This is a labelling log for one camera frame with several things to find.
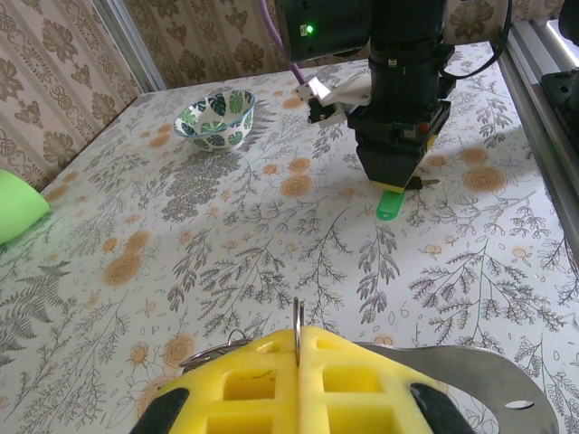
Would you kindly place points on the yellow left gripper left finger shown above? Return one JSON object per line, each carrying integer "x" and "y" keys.
{"x": 253, "y": 361}

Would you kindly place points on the metal keyring plate with rings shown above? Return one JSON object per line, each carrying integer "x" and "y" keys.
{"x": 452, "y": 366}

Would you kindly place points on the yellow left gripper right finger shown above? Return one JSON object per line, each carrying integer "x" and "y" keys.
{"x": 353, "y": 366}

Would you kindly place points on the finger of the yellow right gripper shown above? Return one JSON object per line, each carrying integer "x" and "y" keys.
{"x": 427, "y": 151}
{"x": 391, "y": 163}

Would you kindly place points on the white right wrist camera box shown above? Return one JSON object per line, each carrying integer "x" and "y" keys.
{"x": 316, "y": 92}

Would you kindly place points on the green wine glass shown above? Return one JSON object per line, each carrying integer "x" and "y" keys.
{"x": 18, "y": 208}

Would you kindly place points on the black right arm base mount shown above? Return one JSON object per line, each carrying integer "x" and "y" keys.
{"x": 561, "y": 99}

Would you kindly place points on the leaf pattern bowl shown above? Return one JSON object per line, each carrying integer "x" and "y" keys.
{"x": 212, "y": 117}

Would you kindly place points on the green tag with black key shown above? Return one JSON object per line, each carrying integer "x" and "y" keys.
{"x": 391, "y": 205}

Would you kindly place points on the aluminium frame post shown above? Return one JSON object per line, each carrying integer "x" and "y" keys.
{"x": 135, "y": 45}

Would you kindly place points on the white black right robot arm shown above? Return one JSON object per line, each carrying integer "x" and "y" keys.
{"x": 570, "y": 18}

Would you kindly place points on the long aluminium base rail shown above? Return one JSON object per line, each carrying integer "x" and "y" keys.
{"x": 529, "y": 90}

